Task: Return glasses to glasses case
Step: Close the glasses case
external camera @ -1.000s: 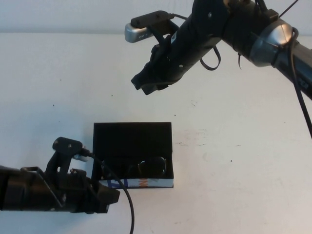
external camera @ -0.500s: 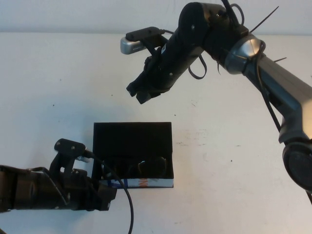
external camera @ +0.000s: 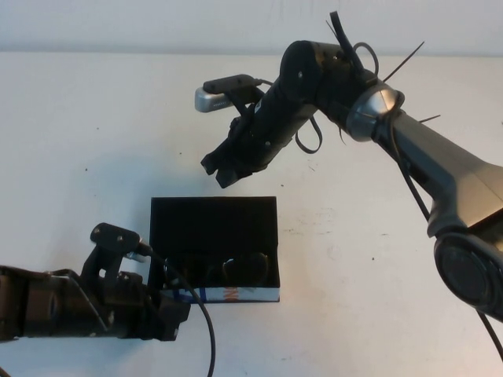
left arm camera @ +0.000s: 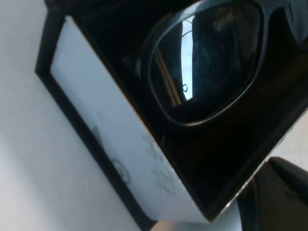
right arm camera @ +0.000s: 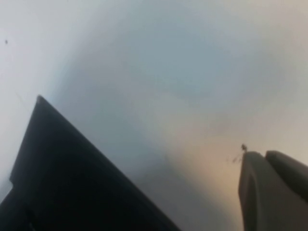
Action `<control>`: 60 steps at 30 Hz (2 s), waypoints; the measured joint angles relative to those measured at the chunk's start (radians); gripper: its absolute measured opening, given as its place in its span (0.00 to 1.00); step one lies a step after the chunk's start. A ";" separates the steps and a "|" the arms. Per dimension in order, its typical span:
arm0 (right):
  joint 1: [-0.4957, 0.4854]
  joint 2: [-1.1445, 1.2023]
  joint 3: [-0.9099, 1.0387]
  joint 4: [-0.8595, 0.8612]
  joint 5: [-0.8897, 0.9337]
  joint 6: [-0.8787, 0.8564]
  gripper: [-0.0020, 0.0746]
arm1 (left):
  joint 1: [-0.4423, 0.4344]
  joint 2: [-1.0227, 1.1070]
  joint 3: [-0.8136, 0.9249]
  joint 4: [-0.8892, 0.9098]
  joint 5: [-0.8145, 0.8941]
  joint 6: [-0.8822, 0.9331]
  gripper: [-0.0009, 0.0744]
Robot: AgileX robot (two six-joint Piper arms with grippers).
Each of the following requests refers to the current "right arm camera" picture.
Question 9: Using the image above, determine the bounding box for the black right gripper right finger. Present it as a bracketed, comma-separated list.
[265, 150, 308, 193]

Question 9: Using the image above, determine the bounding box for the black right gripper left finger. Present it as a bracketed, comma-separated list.
[238, 151, 308, 231]

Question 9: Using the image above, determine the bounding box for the black printed glasses case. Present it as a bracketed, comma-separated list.
[0, 95, 182, 231]

